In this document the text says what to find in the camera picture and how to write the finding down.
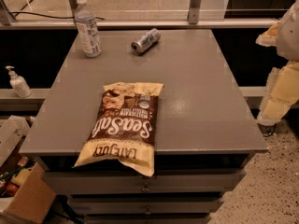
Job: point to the cardboard box with items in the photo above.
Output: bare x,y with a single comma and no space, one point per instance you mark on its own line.
31,203

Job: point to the white cardboard box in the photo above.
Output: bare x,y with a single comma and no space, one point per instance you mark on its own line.
11,133

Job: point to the clear plastic water bottle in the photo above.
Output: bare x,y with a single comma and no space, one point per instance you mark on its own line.
87,29

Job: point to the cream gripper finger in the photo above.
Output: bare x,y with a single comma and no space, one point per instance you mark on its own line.
282,92
269,37

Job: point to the grey drawer cabinet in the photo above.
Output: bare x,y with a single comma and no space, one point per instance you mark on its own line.
205,132

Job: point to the white pump dispenser bottle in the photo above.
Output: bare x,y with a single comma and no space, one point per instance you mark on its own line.
18,83

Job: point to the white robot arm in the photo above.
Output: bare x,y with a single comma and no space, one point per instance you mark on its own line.
288,35

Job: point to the silver redbull can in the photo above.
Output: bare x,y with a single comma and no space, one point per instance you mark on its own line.
146,41

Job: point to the brown chip bag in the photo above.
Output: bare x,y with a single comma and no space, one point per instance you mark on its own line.
125,127

